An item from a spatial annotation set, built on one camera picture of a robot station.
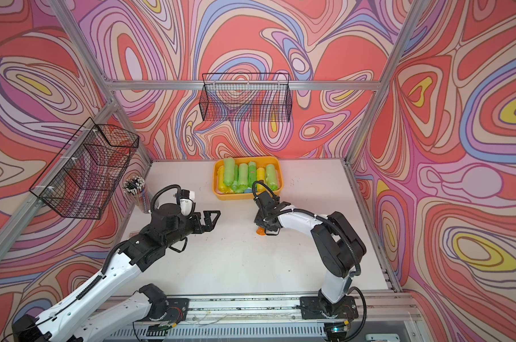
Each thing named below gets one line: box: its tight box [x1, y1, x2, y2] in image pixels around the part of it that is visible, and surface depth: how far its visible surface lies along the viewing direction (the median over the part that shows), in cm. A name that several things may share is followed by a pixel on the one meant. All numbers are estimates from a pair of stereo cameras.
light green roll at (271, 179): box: [265, 163, 279, 191], surface depth 106 cm
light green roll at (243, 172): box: [238, 163, 249, 194], surface depth 104 cm
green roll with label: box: [248, 161, 257, 188], surface depth 107 cm
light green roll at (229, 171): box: [223, 157, 235, 186], surface depth 103 cm
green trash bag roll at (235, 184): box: [231, 163, 240, 194], surface depth 103 cm
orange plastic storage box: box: [211, 156, 283, 201], surface depth 104 cm
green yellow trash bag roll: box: [256, 167, 267, 194], surface depth 106 cm
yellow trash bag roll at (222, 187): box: [217, 165, 232, 194], surface depth 101 cm
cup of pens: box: [122, 175, 152, 214], surface depth 90 cm
